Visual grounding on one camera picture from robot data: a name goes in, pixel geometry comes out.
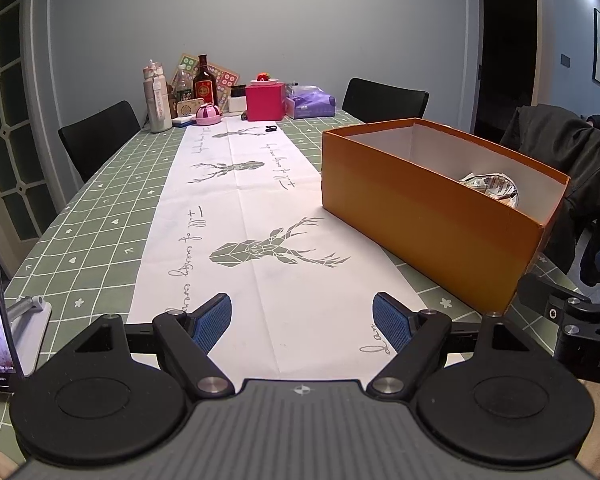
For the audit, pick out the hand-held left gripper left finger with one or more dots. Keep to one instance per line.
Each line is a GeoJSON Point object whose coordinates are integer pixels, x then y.
{"type": "Point", "coordinates": [212, 322]}

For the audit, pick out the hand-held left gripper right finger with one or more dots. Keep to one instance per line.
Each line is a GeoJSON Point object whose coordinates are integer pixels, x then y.
{"type": "Point", "coordinates": [391, 321]}

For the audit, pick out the orange cardboard box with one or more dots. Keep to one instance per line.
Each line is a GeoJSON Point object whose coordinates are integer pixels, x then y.
{"type": "Point", "coordinates": [420, 220]}

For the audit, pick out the silver snack bag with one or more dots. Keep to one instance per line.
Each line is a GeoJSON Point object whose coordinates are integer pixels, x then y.
{"type": "Point", "coordinates": [495, 187]}

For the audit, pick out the black jacket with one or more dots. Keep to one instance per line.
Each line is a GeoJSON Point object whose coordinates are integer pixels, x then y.
{"type": "Point", "coordinates": [555, 155]}

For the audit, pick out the white printed table runner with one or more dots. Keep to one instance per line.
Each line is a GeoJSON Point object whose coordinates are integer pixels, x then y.
{"type": "Point", "coordinates": [260, 195]}

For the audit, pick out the white phone stand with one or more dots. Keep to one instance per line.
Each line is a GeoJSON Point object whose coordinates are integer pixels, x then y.
{"type": "Point", "coordinates": [30, 330]}

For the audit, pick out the pink round container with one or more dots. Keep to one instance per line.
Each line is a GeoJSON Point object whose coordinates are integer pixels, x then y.
{"type": "Point", "coordinates": [209, 115]}

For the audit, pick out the small beige radio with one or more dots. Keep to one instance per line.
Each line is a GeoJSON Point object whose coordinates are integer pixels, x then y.
{"type": "Point", "coordinates": [187, 108]}

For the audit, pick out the black chair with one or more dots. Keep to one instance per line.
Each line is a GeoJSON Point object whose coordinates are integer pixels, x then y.
{"type": "Point", "coordinates": [100, 135]}
{"type": "Point", "coordinates": [385, 100]}

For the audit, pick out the small white box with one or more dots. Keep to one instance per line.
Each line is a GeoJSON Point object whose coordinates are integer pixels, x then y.
{"type": "Point", "coordinates": [236, 102]}

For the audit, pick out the magenta box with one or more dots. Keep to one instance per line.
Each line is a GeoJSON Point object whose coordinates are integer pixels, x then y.
{"type": "Point", "coordinates": [265, 102]}

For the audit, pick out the white water bottle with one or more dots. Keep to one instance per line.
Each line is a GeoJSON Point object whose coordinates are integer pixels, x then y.
{"type": "Point", "coordinates": [157, 100]}

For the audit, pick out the purple tissue box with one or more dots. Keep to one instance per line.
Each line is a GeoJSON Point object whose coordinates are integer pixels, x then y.
{"type": "Point", "coordinates": [310, 102]}

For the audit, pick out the dark brown glass bottle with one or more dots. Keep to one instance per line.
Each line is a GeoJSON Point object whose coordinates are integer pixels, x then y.
{"type": "Point", "coordinates": [204, 85]}

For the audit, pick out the clear plastic bottle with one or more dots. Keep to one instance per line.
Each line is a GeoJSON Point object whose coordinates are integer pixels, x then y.
{"type": "Point", "coordinates": [182, 85]}

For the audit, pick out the patterned card with circles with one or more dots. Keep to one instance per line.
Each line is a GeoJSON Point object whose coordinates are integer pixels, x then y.
{"type": "Point", "coordinates": [226, 80]}

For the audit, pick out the glass panel door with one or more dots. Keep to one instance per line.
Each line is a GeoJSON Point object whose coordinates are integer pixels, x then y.
{"type": "Point", "coordinates": [5, 110]}

